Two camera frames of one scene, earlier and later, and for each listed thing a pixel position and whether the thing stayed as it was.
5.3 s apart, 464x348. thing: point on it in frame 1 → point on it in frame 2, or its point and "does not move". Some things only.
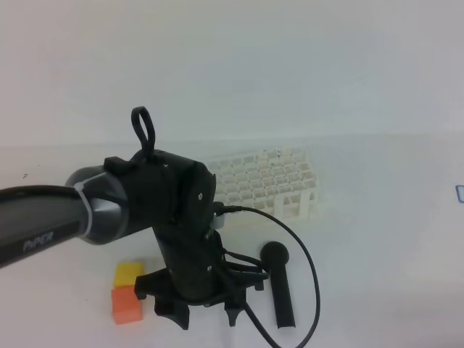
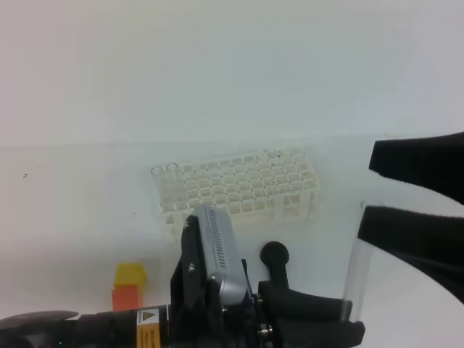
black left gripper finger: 177,311 → 434,241
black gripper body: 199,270 → 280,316
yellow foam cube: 125,272 does not move
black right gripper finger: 233,309 → 436,163
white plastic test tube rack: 281,182 does not move
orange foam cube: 126,307 does not move
